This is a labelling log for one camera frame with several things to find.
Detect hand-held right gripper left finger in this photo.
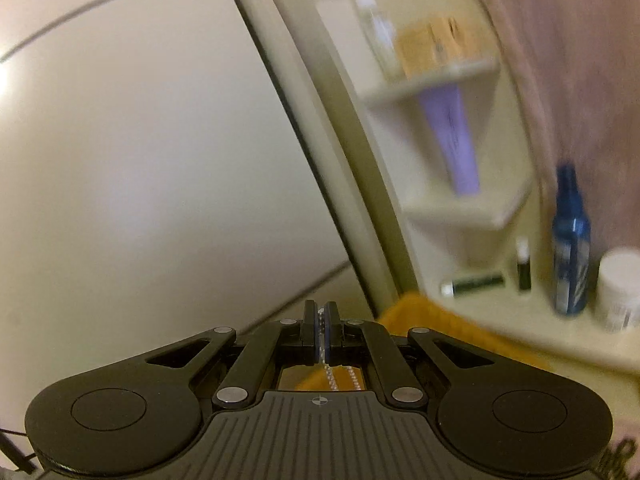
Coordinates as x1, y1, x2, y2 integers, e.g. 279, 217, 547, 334
145, 300, 323, 411

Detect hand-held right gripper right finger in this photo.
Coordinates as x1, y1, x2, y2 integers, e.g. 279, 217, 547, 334
323, 300, 493, 411

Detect white bead bracelet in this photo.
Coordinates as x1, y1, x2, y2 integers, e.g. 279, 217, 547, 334
320, 342, 364, 392

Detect orange plastic tray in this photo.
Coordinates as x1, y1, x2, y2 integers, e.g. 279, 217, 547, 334
277, 290, 556, 393

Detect white wooden shelf unit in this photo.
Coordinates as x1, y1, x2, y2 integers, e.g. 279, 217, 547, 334
315, 0, 640, 376

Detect white green lip balm stick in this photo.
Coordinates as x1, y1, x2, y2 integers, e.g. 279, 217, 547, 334
515, 237, 533, 291

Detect blue spray bottle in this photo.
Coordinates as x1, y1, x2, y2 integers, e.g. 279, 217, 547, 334
552, 162, 592, 317

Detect purple cosmetic tube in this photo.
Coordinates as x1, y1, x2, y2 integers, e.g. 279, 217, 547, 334
417, 85, 482, 196

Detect white cream jar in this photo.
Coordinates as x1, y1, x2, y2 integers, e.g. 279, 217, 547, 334
597, 249, 640, 333

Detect orange cardboard box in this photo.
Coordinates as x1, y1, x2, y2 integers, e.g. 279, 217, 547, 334
397, 16, 488, 78

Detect clear pump bottle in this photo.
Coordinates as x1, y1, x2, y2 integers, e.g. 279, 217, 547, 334
351, 0, 401, 81

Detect pink hanging blanket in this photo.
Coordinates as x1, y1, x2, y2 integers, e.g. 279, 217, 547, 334
460, 0, 640, 261

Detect brown wooden bead bracelets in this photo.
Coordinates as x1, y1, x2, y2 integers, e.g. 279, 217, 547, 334
599, 437, 640, 480

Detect black cable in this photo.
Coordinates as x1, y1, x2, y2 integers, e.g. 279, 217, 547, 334
0, 427, 38, 476

